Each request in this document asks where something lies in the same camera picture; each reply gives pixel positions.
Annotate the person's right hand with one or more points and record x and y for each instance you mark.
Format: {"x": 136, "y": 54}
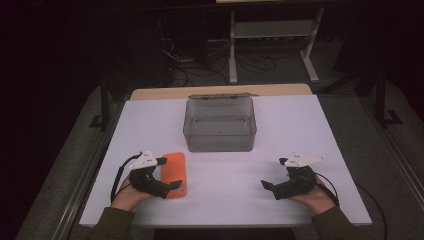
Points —
{"x": 315, "y": 200}

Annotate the person's left hand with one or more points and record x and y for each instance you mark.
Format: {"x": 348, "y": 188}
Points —
{"x": 128, "y": 197}

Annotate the black metal stand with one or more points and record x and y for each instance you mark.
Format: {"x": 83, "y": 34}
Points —
{"x": 104, "y": 106}
{"x": 381, "y": 100}

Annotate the metal frame rail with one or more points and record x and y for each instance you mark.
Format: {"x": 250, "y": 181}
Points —
{"x": 400, "y": 160}
{"x": 85, "y": 183}

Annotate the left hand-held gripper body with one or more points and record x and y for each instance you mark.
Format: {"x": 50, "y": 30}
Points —
{"x": 146, "y": 181}

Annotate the grey transparent plastic box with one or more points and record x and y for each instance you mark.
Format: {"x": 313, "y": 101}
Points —
{"x": 220, "y": 133}

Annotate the orange phone case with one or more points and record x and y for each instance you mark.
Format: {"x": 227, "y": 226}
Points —
{"x": 173, "y": 170}

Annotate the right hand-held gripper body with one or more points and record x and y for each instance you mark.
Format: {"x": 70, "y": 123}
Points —
{"x": 296, "y": 183}

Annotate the white metal desk frame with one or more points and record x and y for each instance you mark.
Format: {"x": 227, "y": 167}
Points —
{"x": 273, "y": 29}

